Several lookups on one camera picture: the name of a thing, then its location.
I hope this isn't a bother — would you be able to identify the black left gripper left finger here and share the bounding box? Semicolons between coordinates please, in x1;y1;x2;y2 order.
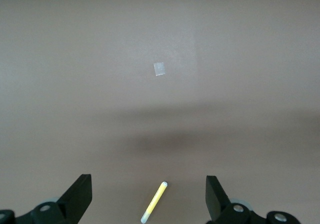
0;173;93;224

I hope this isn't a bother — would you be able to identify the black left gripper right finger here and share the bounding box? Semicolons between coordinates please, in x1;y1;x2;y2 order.
205;175;301;224

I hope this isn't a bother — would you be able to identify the yellow highlighter pen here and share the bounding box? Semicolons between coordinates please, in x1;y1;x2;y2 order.
140;181;169;223

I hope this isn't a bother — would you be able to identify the small clear tape piece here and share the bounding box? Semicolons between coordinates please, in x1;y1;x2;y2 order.
152;61;168;77

